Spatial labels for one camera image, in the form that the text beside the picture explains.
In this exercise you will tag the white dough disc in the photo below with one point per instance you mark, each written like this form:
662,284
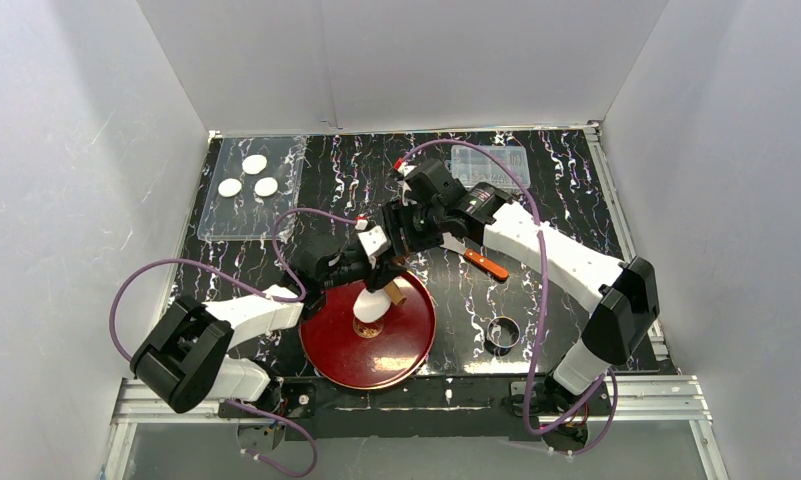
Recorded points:
229,187
254,164
266,187

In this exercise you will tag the scraper knife orange handle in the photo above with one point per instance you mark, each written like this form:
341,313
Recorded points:
492,269

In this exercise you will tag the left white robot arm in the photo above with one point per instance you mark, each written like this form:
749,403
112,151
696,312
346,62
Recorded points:
185,359

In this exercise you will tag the clear compartment storage box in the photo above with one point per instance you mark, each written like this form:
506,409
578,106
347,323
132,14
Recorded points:
471,166

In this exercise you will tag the round red tray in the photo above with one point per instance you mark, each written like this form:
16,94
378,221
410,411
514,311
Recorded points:
369,356

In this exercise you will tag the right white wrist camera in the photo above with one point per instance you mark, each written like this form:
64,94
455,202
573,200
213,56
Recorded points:
403,169

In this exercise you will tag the white dough disc right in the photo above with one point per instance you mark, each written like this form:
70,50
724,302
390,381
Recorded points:
266,187

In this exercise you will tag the clear plastic tray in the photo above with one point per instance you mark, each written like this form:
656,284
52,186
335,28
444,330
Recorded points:
247,217

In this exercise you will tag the wooden rolling pin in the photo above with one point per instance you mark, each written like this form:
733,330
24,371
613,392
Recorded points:
395,294

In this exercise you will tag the metal ring cutter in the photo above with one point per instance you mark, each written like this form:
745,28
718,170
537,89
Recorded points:
503,333

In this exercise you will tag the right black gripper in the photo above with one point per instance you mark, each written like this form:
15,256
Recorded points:
396,229

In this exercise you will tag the white dough disc top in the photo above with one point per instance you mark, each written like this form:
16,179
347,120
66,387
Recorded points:
254,164

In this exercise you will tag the white dough piece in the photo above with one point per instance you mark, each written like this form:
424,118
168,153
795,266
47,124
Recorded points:
369,307

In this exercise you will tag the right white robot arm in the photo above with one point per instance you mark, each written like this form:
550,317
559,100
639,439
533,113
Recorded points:
621,298

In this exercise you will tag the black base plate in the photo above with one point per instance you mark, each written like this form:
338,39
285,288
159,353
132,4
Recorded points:
420,406

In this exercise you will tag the white dough disc left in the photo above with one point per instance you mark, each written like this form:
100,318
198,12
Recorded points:
229,187

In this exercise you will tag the aluminium frame rail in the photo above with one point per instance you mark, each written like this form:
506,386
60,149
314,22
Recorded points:
640,398

